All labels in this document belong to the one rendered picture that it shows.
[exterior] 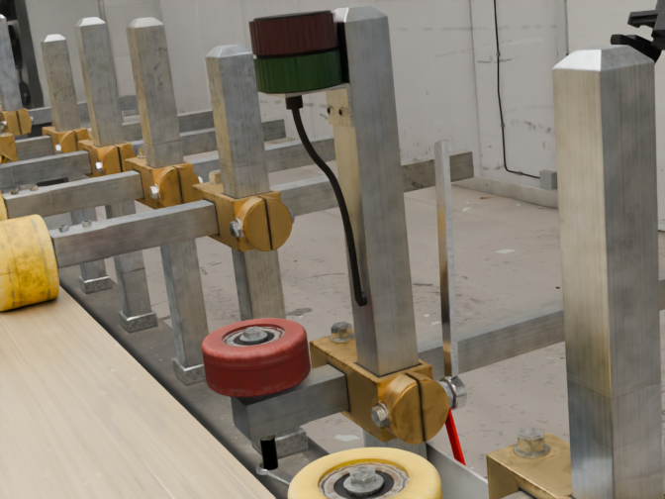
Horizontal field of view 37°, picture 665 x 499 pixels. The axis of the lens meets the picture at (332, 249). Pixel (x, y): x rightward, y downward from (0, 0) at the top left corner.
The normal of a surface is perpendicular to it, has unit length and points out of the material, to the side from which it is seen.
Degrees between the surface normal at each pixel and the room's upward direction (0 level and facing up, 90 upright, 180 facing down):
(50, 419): 0
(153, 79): 90
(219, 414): 0
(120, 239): 90
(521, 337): 90
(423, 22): 90
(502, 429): 0
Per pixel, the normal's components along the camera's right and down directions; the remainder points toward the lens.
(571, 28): -0.88, 0.21
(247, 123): 0.46, 0.18
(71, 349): -0.11, -0.96
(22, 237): 0.26, -0.52
